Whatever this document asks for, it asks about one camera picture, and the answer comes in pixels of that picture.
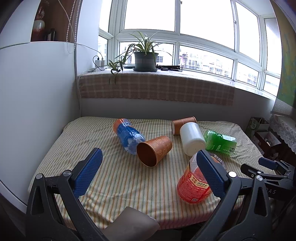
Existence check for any orange lemon tea bottle cup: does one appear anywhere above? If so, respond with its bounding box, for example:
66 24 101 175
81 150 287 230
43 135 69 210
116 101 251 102
176 151 227 204

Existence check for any green tea bottle cup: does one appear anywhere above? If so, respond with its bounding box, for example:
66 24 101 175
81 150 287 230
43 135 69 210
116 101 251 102
204 130 237 155

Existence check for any white plastic cup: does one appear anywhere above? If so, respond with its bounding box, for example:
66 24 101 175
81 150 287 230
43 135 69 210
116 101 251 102
180 122 206 157

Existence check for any brown paper cup behind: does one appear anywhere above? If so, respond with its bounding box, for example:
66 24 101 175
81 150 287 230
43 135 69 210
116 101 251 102
171 116 197 135

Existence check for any brown patterned paper cup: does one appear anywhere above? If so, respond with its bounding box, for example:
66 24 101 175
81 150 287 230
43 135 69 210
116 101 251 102
137 136 173 168

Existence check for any dark cardboard box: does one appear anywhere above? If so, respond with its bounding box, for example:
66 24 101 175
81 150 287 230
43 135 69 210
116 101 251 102
252 131 282 157

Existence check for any white lace cloth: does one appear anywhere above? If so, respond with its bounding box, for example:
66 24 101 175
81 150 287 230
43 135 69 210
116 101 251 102
269 114 296 153

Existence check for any green cardboard box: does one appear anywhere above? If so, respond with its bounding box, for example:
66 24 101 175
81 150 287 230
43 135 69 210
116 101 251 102
245 117 269 139

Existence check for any grey knee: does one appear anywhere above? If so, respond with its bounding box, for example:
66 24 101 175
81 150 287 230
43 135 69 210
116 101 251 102
102 206 159 240

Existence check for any striped mattress cloth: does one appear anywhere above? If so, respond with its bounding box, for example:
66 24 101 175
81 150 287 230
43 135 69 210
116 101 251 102
28 116 278 231

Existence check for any blue label water bottle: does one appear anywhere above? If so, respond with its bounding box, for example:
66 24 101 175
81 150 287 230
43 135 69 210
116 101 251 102
113 118 145 155

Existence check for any plaid windowsill cloth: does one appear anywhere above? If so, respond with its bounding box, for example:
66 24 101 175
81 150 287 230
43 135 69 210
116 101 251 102
78 71 235 106

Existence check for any white cabinet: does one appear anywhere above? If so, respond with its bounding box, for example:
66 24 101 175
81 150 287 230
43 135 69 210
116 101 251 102
1 1 79 212

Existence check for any black flat object on sill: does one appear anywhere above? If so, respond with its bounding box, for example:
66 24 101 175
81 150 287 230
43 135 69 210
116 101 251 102
156 65 183 72

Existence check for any white power adapter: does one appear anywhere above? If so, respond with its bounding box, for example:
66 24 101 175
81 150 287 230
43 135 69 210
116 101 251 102
93 55 105 71

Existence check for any potted spider plant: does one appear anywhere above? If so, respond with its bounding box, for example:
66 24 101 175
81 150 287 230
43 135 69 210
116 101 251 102
106 31 173 84

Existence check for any red white vase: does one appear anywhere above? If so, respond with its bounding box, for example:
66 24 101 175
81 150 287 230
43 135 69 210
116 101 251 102
31 6 45 42

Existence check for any white charging cable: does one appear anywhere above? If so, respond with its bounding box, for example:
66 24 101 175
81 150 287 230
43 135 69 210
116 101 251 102
58 0 107 77

